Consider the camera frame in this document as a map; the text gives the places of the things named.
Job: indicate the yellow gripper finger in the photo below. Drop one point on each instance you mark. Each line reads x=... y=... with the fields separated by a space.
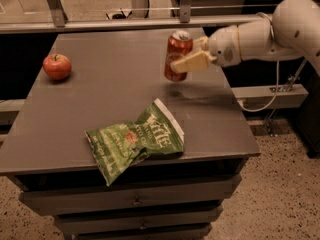
x=201 y=43
x=195 y=61

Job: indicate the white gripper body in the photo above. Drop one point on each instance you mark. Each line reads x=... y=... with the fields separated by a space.
x=222 y=46

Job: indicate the red coke can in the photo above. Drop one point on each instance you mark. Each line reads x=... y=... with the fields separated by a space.
x=179 y=44

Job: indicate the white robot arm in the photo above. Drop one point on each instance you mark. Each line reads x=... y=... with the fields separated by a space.
x=291 y=32

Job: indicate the green jalapeno chip bag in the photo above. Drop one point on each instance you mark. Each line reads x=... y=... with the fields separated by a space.
x=117 y=147

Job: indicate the grey drawer cabinet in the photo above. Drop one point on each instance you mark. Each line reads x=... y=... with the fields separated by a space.
x=115 y=76

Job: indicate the red apple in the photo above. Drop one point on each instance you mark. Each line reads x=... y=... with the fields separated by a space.
x=57 y=66

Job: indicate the metal window railing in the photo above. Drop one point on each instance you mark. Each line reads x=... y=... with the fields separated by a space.
x=62 y=16

